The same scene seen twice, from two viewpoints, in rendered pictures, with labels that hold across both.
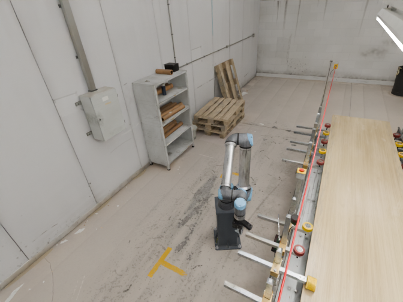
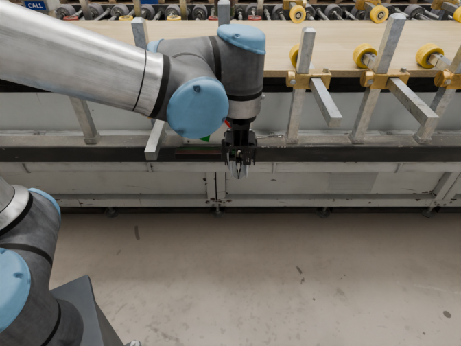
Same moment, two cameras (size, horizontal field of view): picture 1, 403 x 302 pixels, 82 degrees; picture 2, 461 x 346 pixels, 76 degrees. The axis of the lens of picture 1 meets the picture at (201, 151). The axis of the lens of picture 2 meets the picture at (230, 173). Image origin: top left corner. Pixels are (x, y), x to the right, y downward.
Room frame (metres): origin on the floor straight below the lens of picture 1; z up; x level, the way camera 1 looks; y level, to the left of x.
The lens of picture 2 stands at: (1.60, 0.21, 1.35)
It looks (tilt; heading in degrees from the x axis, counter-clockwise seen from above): 41 degrees down; 239
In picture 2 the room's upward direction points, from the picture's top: straight up
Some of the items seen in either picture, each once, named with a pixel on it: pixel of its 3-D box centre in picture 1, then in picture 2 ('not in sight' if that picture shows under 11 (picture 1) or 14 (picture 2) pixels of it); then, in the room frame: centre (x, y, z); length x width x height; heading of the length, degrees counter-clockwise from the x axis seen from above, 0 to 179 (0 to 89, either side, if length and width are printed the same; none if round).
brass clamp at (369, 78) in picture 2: (266, 301); (383, 78); (0.69, -0.32, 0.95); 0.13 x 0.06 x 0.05; 149
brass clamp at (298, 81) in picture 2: (276, 265); (307, 78); (0.90, -0.45, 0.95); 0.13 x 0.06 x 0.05; 149
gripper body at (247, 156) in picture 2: (238, 221); (239, 135); (1.29, -0.26, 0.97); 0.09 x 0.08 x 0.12; 59
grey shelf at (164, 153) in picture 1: (167, 119); not in sight; (3.86, 0.56, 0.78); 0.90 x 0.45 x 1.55; 149
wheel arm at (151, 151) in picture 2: (282, 223); (163, 117); (1.34, -0.65, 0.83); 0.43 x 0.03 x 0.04; 59
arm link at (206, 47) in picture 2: (239, 196); (183, 66); (1.40, -0.29, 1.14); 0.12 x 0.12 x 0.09; 75
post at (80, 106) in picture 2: (296, 195); (71, 84); (1.58, -0.86, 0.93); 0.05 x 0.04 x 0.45; 149
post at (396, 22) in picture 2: (266, 301); (372, 92); (0.71, -0.34, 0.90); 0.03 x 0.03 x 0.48; 59
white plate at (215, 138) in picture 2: not in sight; (217, 132); (1.17, -0.59, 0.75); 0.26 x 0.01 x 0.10; 149
